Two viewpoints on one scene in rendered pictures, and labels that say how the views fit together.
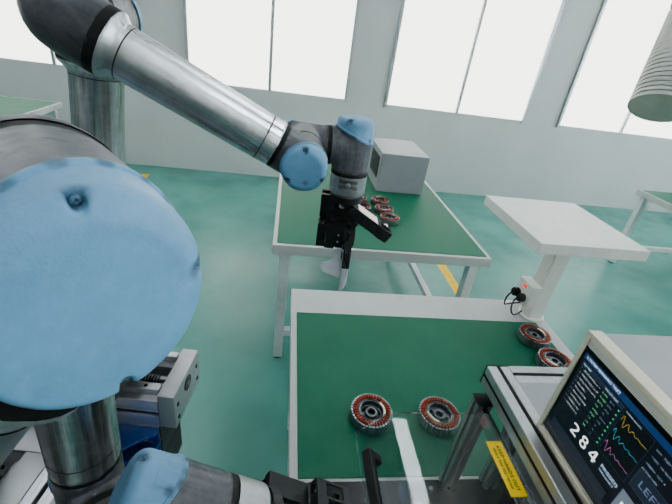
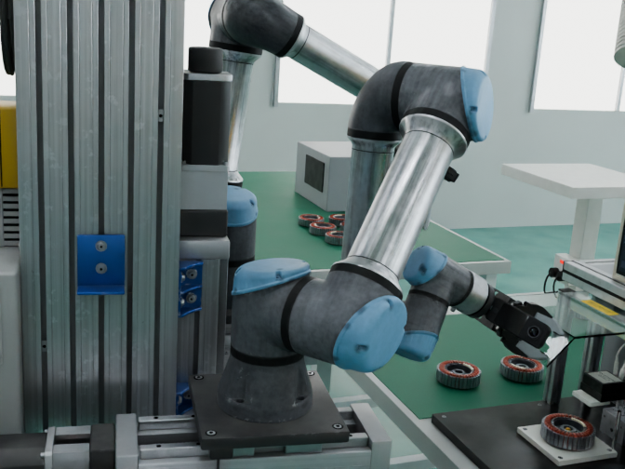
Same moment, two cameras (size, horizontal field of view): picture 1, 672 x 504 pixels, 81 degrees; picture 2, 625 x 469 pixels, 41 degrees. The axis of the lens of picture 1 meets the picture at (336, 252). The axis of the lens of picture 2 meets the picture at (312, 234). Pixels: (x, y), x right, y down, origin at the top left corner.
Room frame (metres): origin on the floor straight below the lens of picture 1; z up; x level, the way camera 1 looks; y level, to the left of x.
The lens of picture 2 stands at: (-1.12, 0.66, 1.64)
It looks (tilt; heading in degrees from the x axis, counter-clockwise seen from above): 15 degrees down; 348
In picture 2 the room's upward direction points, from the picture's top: 4 degrees clockwise
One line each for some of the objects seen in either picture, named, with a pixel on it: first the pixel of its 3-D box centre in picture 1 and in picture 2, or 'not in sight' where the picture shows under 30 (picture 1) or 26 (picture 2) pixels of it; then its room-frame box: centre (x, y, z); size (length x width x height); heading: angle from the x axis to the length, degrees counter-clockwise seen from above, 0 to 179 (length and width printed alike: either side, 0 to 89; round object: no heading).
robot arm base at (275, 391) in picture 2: not in sight; (266, 371); (0.08, 0.45, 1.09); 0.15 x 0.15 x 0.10
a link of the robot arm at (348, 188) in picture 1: (347, 184); not in sight; (0.79, 0.00, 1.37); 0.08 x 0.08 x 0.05
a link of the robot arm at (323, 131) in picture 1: (302, 144); not in sight; (0.76, 0.09, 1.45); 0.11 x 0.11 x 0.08; 9
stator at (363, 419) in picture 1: (371, 413); (458, 374); (0.73, -0.15, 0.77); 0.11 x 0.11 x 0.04
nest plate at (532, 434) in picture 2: not in sight; (565, 441); (0.37, -0.26, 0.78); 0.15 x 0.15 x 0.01; 9
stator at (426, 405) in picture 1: (438, 416); (522, 368); (0.76, -0.34, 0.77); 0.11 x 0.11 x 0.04
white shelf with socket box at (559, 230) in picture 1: (534, 279); (571, 244); (1.23, -0.71, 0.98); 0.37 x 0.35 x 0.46; 9
